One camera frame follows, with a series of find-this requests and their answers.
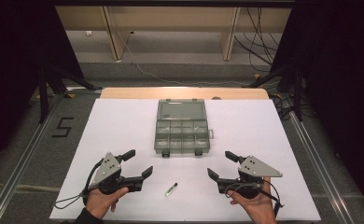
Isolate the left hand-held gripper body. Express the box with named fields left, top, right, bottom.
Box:
left=88, top=151, right=145, bottom=196

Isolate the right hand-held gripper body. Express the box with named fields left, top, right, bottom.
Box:
left=217, top=155, right=284, bottom=200

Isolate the clear grey compartment box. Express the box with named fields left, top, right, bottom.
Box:
left=153, top=98, right=216, bottom=158

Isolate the person's left hand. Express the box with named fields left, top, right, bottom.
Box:
left=85, top=186, right=130, bottom=220

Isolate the person's right hand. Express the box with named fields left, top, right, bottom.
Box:
left=227, top=176, right=278, bottom=224

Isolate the white table mat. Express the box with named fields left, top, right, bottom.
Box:
left=49, top=98, right=322, bottom=222

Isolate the wooden table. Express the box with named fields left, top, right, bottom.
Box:
left=99, top=87, right=270, bottom=101

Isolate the black metal stand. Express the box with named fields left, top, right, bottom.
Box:
left=242, top=63, right=305, bottom=122
left=37, top=63, right=104, bottom=124

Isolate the dark curtain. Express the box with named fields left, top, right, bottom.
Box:
left=0, top=0, right=85, bottom=175
left=270, top=0, right=364, bottom=218

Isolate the background wooden desk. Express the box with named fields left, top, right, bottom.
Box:
left=55, top=6, right=293, bottom=62

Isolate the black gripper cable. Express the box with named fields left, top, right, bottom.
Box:
left=224, top=178, right=286, bottom=218

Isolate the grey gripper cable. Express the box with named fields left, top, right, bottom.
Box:
left=54, top=158, right=105, bottom=210

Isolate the aluminium floor rail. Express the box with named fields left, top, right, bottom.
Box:
left=288, top=110, right=357, bottom=224
left=0, top=87, right=104, bottom=224

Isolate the white floor cable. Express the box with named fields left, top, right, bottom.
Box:
left=116, top=30, right=258, bottom=88

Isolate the bundle of black cables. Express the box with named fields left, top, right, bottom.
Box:
left=233, top=7, right=281, bottom=75

